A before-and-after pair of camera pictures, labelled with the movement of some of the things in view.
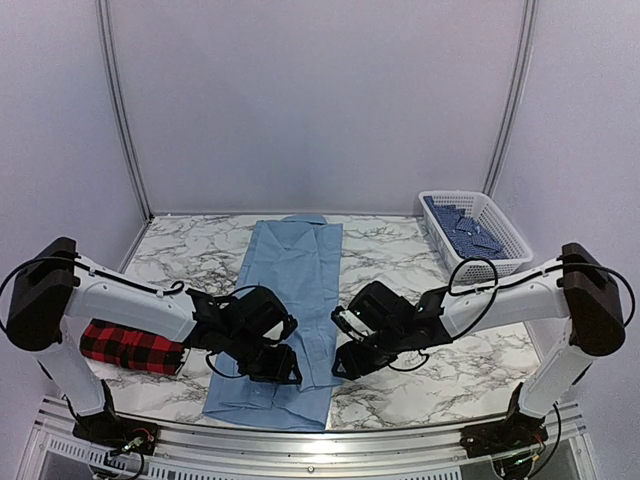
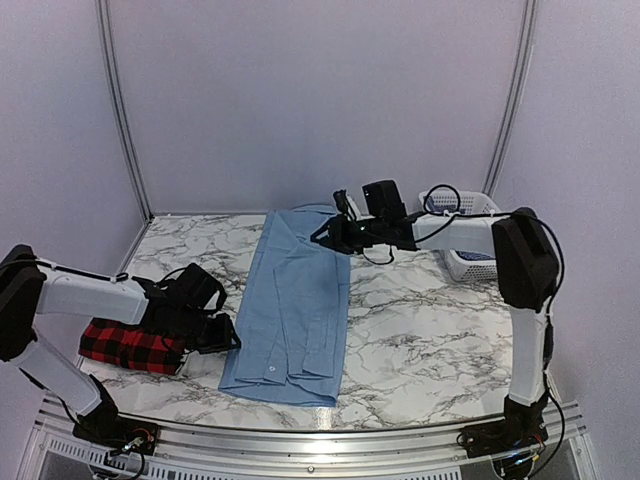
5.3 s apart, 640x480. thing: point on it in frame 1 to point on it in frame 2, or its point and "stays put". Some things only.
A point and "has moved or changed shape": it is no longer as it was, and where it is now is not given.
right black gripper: (354, 364) to (337, 237)
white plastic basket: (462, 224) stays put
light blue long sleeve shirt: (299, 257) has moved or changed shape
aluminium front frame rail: (301, 453) stays put
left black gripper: (280, 369) to (221, 341)
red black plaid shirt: (129, 346) stays put
